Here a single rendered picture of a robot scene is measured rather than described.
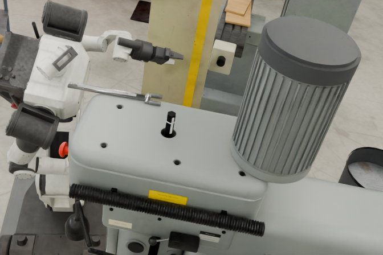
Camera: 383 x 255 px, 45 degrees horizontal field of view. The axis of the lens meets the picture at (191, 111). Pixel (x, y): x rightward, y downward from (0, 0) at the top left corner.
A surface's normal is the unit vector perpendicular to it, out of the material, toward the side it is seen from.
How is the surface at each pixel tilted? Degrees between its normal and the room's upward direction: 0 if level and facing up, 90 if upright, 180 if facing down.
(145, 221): 90
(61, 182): 60
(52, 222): 0
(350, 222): 0
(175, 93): 90
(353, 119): 0
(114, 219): 90
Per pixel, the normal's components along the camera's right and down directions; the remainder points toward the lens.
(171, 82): -0.13, 0.61
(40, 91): 0.18, -0.27
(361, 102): 0.15, -0.77
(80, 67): 0.81, -0.04
